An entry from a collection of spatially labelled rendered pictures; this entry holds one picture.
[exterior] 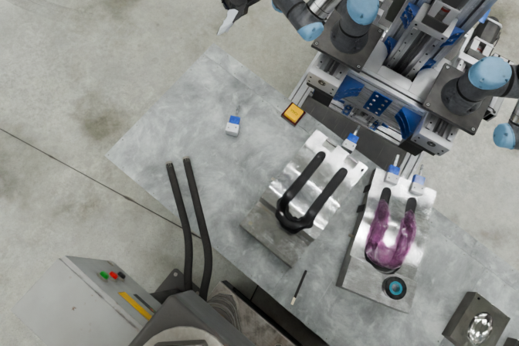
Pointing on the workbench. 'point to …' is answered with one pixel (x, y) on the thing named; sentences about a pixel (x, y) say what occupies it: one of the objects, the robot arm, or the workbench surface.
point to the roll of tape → (396, 287)
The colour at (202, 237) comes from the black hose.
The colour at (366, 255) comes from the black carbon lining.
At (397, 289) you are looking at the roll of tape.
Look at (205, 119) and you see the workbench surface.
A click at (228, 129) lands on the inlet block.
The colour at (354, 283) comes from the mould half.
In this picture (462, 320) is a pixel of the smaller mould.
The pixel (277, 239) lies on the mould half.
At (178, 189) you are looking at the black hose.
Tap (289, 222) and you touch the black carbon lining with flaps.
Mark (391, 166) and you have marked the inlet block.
